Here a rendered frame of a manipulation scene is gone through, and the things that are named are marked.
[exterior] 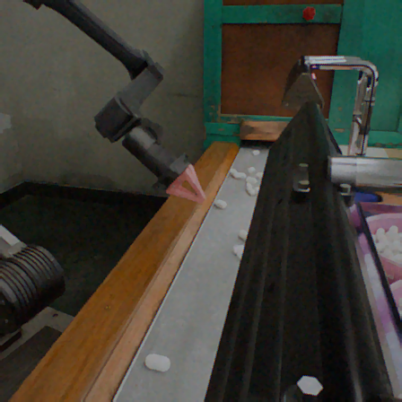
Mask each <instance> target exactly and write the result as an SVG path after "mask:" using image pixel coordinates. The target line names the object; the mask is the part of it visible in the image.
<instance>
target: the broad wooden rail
mask: <svg viewBox="0 0 402 402"><path fill-rule="evenodd" d="M239 151H240V148H239V146H238V145H236V144H235V143H226V142H212V143H211V144H210V145H209V147H208V148H207V149H206V151H205V152H204V153H203V155H202V156H201V157H200V158H199V160H198V161H197V162H196V164H195V165H194V166H193V167H194V170H195V172H196V175H197V179H198V182H199V185H200V187H201V188H202V190H203V193H204V195H205V201H204V202H203V203H198V202H196V201H193V200H191V199H188V198H184V197H177V196H174V195H170V196H169V198H168V199H167V200H166V201H165V203H164V204H163V205H162V207H161V208H160V209H159V211H158V212H157V213H156V215H155V217H154V218H153V219H152V220H151V221H150V222H149V223H148V225H147V226H146V227H145V229H144V230H143V231H142V232H141V233H140V234H139V235H138V236H137V238H136V239H135V241H134V242H133V243H132V244H131V246H130V247H129V248H128V249H127V251H126V252H125V253H124V255H123V256H122V257H121V259H120V260H119V262H118V263H117V264H116V266H115V267H114V269H112V270H111V272H110V273H109V274H108V276H107V277H106V278H105V279H104V281H103V282H102V283H101V284H100V286H99V287H98V289H97V290H96V291H95V292H94V294H93V295H92V296H91V298H90V299H89V300H88V301H87V302H86V303H85V304H84V306H83V307H82V308H81V310H80V311H79V312H78V313H77V315H76V316H75V317H74V319H73V320H72V321H71V323H70V324H69V325H68V326H67V328H66V329H65V330H64V332H63V333H62V334H61V335H60V337H59V338H58V339H57V341H56V342H55V343H54V344H53V345H52V346H51V347H50V349H49V350H48V351H47V353H46V354H45V355H44V357H43V358H42V359H41V360H40V362H39V363H38V364H37V366H36V367H35V368H34V370H33V371H32V372H31V374H30V375H29V376H28V377H27V379H26V380H25V381H24V383H23V384H22V385H21V387H20V388H19V389H18V390H17V392H16V393H15V394H14V395H13V397H12V398H11V399H10V401H9V402H113V400H114V398H115V396H116V395H117V393H118V390H119V388H120V386H121V384H122V382H123V380H124V378H125V377H126V375H127V372H128V371H129V369H130V367H131V365H132V363H133V361H134V359H135V357H136V355H137V353H138V351H139V349H140V347H141V345H142V343H143V342H144V339H145V337H146V335H147V333H148V331H149V329H150V327H151V325H152V324H153V321H154V319H155V317H156V315H157V313H158V311H159V309H160V307H161V305H162V302H163V300H164V298H165V296H166V294H167V292H168V291H169V289H170V286H171V284H172V283H173V281H174V279H175V277H176V275H177V273H178V272H179V269H180V267H182V265H183V263H184V261H185V259H186V257H187V255H188V252H189V250H190V248H191V246H192V244H193V242H194V240H195V238H196V236H197V234H198V232H199V230H200V228H201V226H202V224H203V222H204V220H205V218H206V216H207V213H208V211H209V209H210V207H211V205H212V203H213V202H214V199H215V197H216V196H217V194H218V192H219V190H221V188H222V186H223V183H224V182H225V180H226V178H227V176H228V173H229V171H230V169H231V167H232V165H233V163H234V161H235V159H236V157H237V155H238V153H239Z"/></svg>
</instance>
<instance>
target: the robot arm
mask: <svg viewBox="0 0 402 402"><path fill-rule="evenodd" d="M21 1H23V2H24V3H26V4H30V5H31V6H32V7H34V8H35V9H36V10H37V11H38V10H39V9H40V7H41V6H42V5H45V6H46V7H48V8H50V9H52V10H54V11H56V12H57V13H59V14H61V15H62V16H64V17H65V18H66V19H67V20H68V21H70V22H71V23H72V24H73V25H74V26H75V27H77V28H78V29H79V30H80V31H82V32H83V33H84V34H86V35H87V36H88V37H89V38H91V39H92V40H93V41H95V42H96V43H97V44H98V45H100V46H101V47H102V48H104V49H105V50H106V51H107V52H109V53H110V54H111V55H112V56H113V57H114V58H116V59H118V60H119V61H120V62H121V63H122V64H123V65H124V66H125V68H126V69H127V71H128V72H129V75H130V78H131V81H132V82H131V83H129V84H128V86H126V87H124V88H123V89H122V90H121V91H118V92H117V93H116V94H115V95H114V96H113V97H112V98H111V99H110V100H109V101H108V102H107V103H106V104H105V105H104V106H103V107H102V108H101V109H100V110H99V111H98V114H97V115H96V116H95V117H94V120H95V123H96V125H95V127H96V129H97V131H98V132H99V133H100V134H101V135H102V136H103V138H104V139H105V138H108V139H109V140H110V142H111V143H114V142H117V141H118V140H119V139H120V138H121V137H122V136H123V135H124V136H125V138H124V140H123V141H122V142H121V143H122V146H124V147H125V148H126V149H127V150H128V151H129V152H130V153H131V154H132V155H134V156H135V157H136V159H137V160H138V161H140V162H141V163H142V164H144V165H145V166H146V167H147V168H148V169H149V170H150V171H151V172H152V173H153V174H154V175H155V176H156V177H157V178H158V180H157V181H156V182H155V184H154V185H153V186H152V188H153V189H155V190H156V191H157V190H158V189H159V188H160V187H161V186H162V184H163V185H164V186H165V188H164V189H163V190H164V191H165V192H166V193H168V194H171V195H174V196H177V197H184V198H188V199H191V200H193V201H196V202H198V203H203V202H204V201H205V195H204V193H203V190H202V188H201V187H200V185H199V182H198V179H197V175H196V172H195V170H194V167H193V165H192V164H191V163H189V162H188V163H187V164H186V163H184V161H185V160H186V159H187V158H188V157H189V156H188V155H187V154H186V153H183V154H182V155H181V156H180V157H179V158H178V159H177V158H176V157H175V156H174V155H173V154H172V153H171V152H169V151H168V150H167V149H166V148H165V147H164V146H163V145H162V144H163V143H164V141H165V132H164V130H163V128H162V126H161V125H159V124H158V123H153V122H152V121H151V120H150V119H149V118H148V117H146V118H143V116H144V115H143V114H142V112H141V111H140V107H141V106H142V105H143V103H144V102H145V101H146V99H147V98H148V97H149V95H150V94H151V93H152V92H153V90H154V89H155V88H156V87H157V86H158V85H159V83H160V82H161V81H162V80H163V76H164V75H165V70H164V69H163V68H162V67H161V66H160V65H159V64H158V63H154V62H153V61H152V59H151V58H150V56H149V55H148V53H147V52H145V51H144V50H142V51H141V50H140V49H138V48H135V47H133V46H132V45H130V44H129V43H127V42H126V41H125V40H124V39H122V38H121V37H120V36H119V35H118V34H117V33H116V32H115V31H114V30H112V29H111V28H110V27H109V26H108V25H107V24H106V23H104V22H103V21H102V20H101V19H100V18H98V17H97V16H95V15H94V14H93V13H92V12H90V11H89V10H88V9H87V8H86V7H85V6H83V5H82V4H81V3H80V2H79V1H77V0H21ZM185 180H187V181H188V183H189V184H190V185H191V187H192V188H193V189H194V190H195V191H196V193H197V195H195V194H194V193H192V192H190V191H188V190H187V189H185V188H183V187H182V186H181V185H180V184H181V183H182V182H184V181H185Z"/></svg>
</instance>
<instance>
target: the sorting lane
mask: <svg viewBox="0 0 402 402"><path fill-rule="evenodd" d="M252 151H256V149H240V151H239V153H238V155H237V157H236V159H235V161H234V163H233V165H232V167H231V169H235V170H236V171H237V172H244V173H245V175H246V178H248V177H250V178H253V179H255V180H256V181H257V182H256V184H254V185H252V184H250V185H251V187H252V189H253V190H254V188H260V184H261V181H262V180H261V179H256V177H255V176H256V174H258V172H264V169H265V166H266V162H267V156H268V153H269V150H258V151H259V154H258V155H254V156H253V155H252V154H251V153H252ZM250 167H254V168H255V171H254V172H252V174H248V172H247V170H248V168H250ZM230 171H231V170H230ZM230 171H229V173H228V176H227V178H226V180H225V182H224V183H223V186H222V188H221V190H219V192H218V194H217V196H216V197H215V199H214V202H213V203H212V205H211V207H210V209H209V211H208V213H207V216H206V218H205V220H204V222H203V224H202V226H201V228H200V230H199V232H198V234H197V236H196V238H195V240H194V242H193V244H192V246H191V248H190V250H189V252H188V255H187V257H186V259H185V261H184V263H183V265H182V267H180V269H179V272H178V273H177V275H176V277H175V279H174V281H173V283H172V284H171V286H170V289H169V291H168V292H167V294H166V296H165V298H164V300H163V302H162V305H161V307H160V309H159V311H158V313H157V315H156V317H155V319H154V321H153V324H152V325H151V327H150V329H149V331H148V333H147V335H146V337H145V339H144V342H143V343H142V345H141V347H140V349H139V351H138V353H137V355H136V357H135V359H134V361H133V363H132V365H131V367H130V369H129V371H128V372H127V375H126V377H125V378H124V380H123V382H122V384H121V386H120V388H119V390H118V393H117V395H116V396H115V398H114V400H113V402H204V398H205V392H206V389H207V385H208V381H209V378H210V374H211V370H212V367H213V363H214V358H215V354H216V350H217V346H218V343H219V339H220V336H221V333H222V329H223V326H224V322H225V319H226V315H227V312H228V309H229V305H230V300H231V297H232V290H233V286H234V284H235V280H236V276H237V273H238V269H239V265H240V260H238V258H237V255H234V253H233V252H232V247H233V246H234V245H243V244H244V243H245V240H244V239H243V238H241V237H240V236H239V232H240V231H242V230H243V231H245V232H248V230H249V224H250V220H251V216H252V212H253V208H254V205H255V202H256V198H257V195H256V194H255V195H254V196H251V195H250V194H248V192H247V189H246V188H245V185H246V184H247V182H246V178H245V179H244V180H242V179H235V178H234V177H233V176H232V175H231V173H230ZM216 200H222V201H224V202H226V203H227V206H226V207H225V208H221V207H218V206H216V205H215V201H216ZM148 354H158V355H162V356H166V357H167V358H168V359H169V360H170V367H169V369H168V370H167V371H157V370H154V369H150V368H148V367H147V366H146V364H145V358H146V356H147V355H148Z"/></svg>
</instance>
